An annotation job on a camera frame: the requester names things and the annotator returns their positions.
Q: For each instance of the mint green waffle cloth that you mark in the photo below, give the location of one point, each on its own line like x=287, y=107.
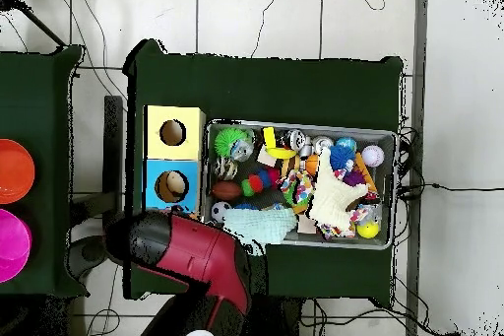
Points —
x=260, y=229

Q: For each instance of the cream yellow waffle cloth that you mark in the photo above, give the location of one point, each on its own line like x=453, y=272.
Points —
x=331, y=198

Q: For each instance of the blue fuzzy ball with eyes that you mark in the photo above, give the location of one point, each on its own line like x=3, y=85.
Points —
x=342, y=158

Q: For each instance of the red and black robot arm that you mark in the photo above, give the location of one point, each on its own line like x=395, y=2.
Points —
x=197, y=257

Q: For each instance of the wooden box with three holes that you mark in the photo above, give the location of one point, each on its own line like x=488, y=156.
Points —
x=175, y=159

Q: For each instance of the orange green spiky ball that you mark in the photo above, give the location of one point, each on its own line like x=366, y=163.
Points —
x=252, y=185

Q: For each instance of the yellow plastic block toy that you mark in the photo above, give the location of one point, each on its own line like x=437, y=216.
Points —
x=270, y=139

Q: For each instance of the brown toy football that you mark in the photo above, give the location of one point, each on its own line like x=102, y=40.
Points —
x=226, y=190

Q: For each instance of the small black white soccer ball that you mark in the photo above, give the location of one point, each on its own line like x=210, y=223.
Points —
x=221, y=211

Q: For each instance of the dark green table cloth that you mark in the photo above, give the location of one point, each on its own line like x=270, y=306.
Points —
x=39, y=115
x=268, y=84

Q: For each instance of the white baseball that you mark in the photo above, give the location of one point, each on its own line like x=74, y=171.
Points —
x=373, y=155

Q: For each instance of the yellow ball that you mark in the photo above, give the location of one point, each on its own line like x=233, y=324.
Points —
x=368, y=229

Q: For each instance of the orange plate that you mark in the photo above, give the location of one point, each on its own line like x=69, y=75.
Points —
x=14, y=170

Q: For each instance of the magenta plate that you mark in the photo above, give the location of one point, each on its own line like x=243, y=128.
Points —
x=12, y=243

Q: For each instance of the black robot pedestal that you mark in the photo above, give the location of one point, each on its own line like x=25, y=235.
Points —
x=287, y=320

